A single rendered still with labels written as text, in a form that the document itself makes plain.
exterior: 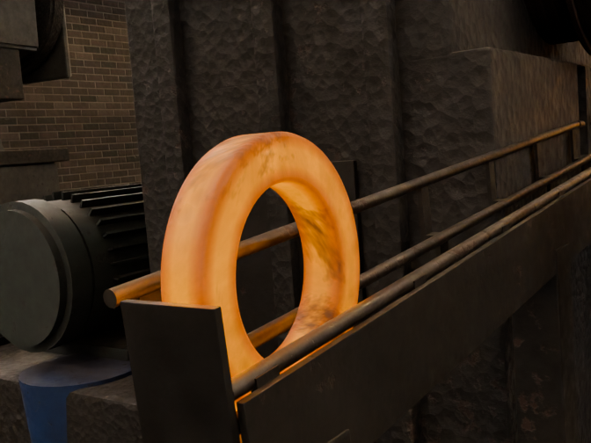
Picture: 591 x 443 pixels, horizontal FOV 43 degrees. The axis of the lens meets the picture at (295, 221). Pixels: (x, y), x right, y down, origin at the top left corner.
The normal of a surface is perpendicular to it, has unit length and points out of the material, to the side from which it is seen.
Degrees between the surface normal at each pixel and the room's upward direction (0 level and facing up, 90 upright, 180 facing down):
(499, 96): 90
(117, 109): 90
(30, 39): 91
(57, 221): 45
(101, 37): 90
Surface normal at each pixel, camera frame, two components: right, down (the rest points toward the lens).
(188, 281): -0.55, -0.03
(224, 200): 0.83, -0.01
